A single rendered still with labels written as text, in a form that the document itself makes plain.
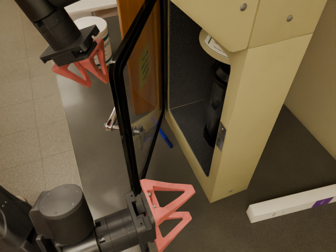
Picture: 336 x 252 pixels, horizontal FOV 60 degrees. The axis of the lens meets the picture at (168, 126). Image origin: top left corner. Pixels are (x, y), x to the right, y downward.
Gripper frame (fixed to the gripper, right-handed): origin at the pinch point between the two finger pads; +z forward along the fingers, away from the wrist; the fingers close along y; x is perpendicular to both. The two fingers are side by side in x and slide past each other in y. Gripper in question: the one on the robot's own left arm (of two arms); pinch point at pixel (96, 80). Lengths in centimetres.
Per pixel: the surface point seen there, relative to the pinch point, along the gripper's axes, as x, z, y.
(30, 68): -136, 55, 183
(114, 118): 3.5, 7.3, -1.1
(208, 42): -8.0, 2.6, -21.0
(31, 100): -99, 65, 163
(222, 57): -5.2, 4.6, -23.4
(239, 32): 5.4, -5.3, -29.8
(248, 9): 5.1, -7.8, -31.4
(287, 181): -7, 49, -28
